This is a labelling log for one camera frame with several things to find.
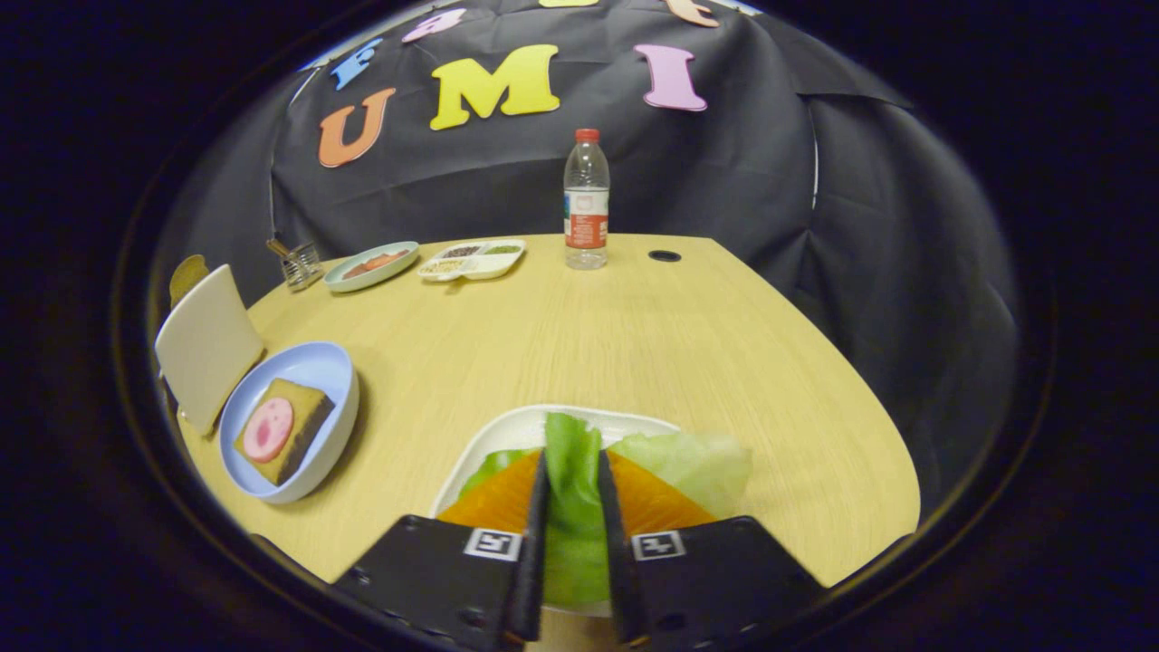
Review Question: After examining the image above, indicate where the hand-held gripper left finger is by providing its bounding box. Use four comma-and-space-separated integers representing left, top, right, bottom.
330, 450, 551, 652

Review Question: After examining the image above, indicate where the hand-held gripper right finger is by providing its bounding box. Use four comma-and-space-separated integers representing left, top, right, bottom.
596, 450, 827, 648

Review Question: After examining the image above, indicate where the green lettuce leaf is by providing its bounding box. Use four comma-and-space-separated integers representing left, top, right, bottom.
457, 412, 754, 609

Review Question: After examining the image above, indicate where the toasted brown bread slice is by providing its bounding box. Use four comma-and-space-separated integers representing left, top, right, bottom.
168, 254, 210, 309

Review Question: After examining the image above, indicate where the white rectangular plate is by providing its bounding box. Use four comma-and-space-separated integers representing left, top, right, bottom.
428, 404, 682, 522

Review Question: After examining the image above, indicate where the bread slice with dark crust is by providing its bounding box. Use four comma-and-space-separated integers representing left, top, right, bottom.
234, 378, 336, 487

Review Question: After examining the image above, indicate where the light blue plate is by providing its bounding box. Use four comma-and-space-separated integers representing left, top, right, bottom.
218, 340, 360, 505

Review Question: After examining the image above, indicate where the pink ham slice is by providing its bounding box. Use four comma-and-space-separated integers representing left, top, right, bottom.
242, 397, 295, 464

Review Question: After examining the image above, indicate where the white divided condiment tray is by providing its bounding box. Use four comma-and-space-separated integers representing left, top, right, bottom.
417, 239, 528, 283

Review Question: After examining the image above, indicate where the clear red-capped water bottle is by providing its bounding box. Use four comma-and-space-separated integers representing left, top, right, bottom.
562, 128, 611, 271

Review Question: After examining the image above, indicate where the pale green round plate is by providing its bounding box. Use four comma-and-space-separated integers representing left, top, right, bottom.
323, 240, 421, 293

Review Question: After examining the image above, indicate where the white toaster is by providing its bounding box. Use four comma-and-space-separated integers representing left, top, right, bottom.
154, 264, 266, 437

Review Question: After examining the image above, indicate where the black backdrop cloth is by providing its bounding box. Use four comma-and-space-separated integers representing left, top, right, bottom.
149, 0, 1020, 508

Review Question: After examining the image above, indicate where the wire mesh utensil basket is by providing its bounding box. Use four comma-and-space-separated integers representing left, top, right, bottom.
267, 237, 325, 291

